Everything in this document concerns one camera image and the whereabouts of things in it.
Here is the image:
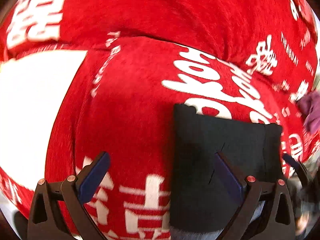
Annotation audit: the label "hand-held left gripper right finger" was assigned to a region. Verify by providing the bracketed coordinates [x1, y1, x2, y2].
[214, 151, 297, 240]

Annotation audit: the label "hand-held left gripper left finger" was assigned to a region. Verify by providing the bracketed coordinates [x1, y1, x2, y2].
[27, 151, 111, 240]

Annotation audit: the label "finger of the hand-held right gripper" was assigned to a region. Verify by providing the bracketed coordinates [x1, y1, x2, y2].
[282, 154, 310, 188]

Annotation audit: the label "black pants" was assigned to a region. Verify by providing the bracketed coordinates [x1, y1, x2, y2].
[169, 103, 283, 240]

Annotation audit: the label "purple cloth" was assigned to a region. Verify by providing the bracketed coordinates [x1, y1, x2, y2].
[298, 91, 320, 133]

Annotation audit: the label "red printed blanket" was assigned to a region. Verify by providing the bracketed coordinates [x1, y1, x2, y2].
[0, 0, 320, 240]

